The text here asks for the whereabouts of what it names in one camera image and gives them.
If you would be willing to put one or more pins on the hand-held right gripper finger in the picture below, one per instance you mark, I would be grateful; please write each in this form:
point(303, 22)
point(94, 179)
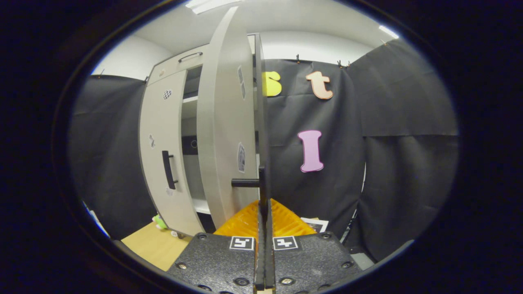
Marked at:
point(269, 245)
point(260, 245)

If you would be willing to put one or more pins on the shoe cabinet door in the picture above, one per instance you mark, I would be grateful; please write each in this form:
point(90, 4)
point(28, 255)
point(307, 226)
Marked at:
point(159, 122)
point(222, 122)

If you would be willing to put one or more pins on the grey double-door shoe cabinet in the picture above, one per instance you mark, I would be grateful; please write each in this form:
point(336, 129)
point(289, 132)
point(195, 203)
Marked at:
point(188, 116)

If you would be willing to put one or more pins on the grey cabinet drawer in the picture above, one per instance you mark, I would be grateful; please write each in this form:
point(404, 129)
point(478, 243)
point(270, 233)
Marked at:
point(171, 68)

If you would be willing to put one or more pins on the stack of magazines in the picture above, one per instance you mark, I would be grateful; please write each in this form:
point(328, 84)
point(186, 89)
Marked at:
point(316, 224)

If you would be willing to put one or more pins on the small green toy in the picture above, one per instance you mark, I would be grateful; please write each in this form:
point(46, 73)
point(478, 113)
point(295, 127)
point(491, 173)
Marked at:
point(159, 222)

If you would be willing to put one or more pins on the black backdrop cloth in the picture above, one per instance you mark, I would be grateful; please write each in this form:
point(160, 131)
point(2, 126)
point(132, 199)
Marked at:
point(400, 102)

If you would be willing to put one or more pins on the small ceiling light panel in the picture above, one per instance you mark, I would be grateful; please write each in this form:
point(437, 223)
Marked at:
point(388, 32)

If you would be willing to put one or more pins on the large ceiling light panel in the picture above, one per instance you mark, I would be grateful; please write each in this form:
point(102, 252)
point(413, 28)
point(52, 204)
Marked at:
point(208, 5)

